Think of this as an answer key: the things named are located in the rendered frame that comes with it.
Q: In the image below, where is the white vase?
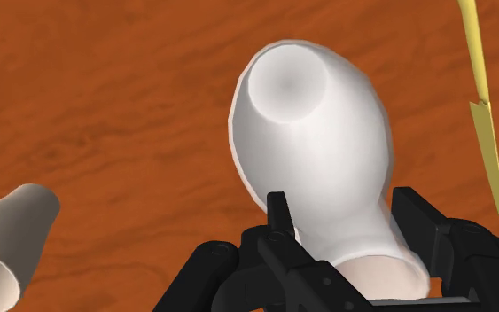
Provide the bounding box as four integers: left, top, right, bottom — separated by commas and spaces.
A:
228, 39, 432, 301

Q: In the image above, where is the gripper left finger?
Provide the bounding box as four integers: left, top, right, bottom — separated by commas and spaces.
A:
152, 191, 373, 312

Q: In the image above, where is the yellow knife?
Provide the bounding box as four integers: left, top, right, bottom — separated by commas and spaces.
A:
456, 0, 499, 225

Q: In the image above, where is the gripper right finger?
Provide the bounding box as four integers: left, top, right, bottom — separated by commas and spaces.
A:
390, 186, 499, 312

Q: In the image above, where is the beige cup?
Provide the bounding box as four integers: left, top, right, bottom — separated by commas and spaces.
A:
0, 183, 62, 312

